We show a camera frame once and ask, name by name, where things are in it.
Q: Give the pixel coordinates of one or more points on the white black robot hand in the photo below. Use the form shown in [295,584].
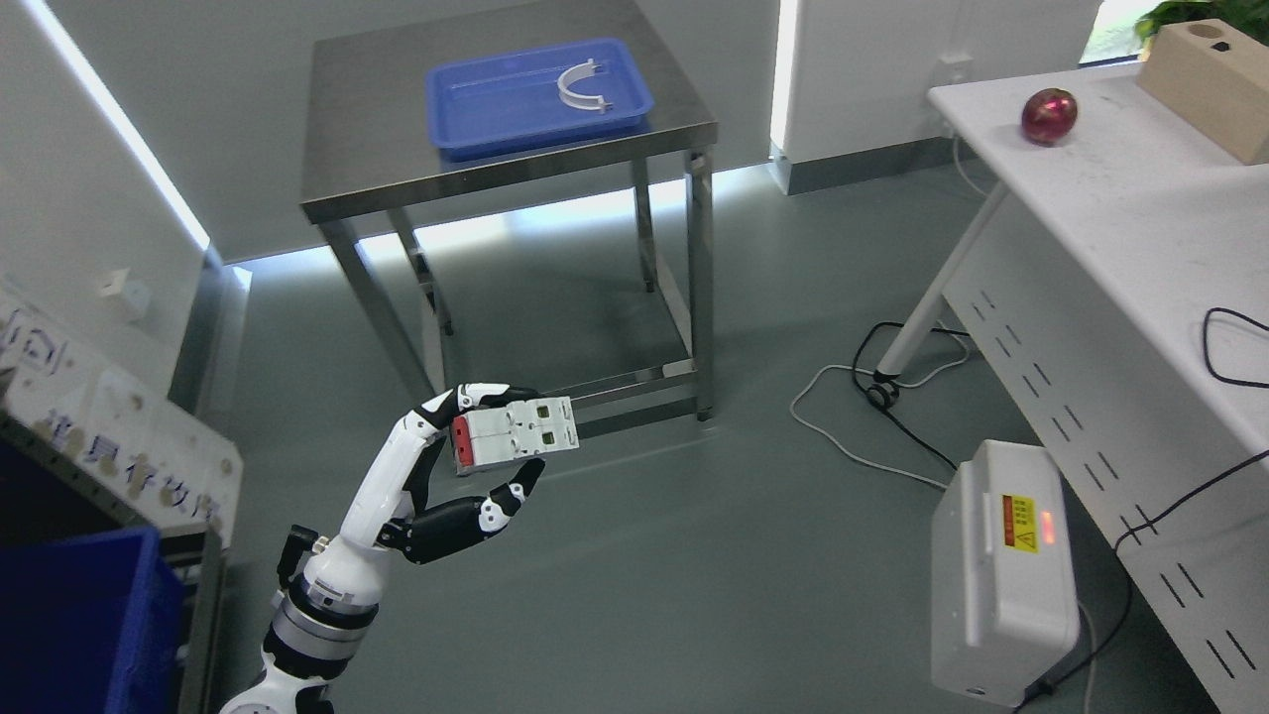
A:
[389,511]

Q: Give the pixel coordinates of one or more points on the grey red circuit breaker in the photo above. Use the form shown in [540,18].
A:
[493,437]

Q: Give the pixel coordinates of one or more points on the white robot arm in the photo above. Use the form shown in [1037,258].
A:
[307,635]

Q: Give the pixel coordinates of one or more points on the white labelled shelf sign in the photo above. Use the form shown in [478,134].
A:
[161,461]

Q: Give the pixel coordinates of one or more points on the blue storage bin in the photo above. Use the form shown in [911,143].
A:
[89,624]

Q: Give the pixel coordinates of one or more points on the stainless steel table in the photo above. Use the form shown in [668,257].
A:
[401,116]

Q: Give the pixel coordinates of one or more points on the blue plastic tray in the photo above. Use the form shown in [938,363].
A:
[534,98]

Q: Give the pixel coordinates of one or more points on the white power supply box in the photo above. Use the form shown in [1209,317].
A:
[1004,604]

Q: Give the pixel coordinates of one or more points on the white desk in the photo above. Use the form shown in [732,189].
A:
[1116,283]

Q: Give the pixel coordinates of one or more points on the wooden block box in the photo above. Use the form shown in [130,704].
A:
[1216,78]

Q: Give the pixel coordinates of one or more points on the green plant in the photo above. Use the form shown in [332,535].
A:
[1248,17]

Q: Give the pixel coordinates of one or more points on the white wall socket box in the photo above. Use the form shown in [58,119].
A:
[126,298]

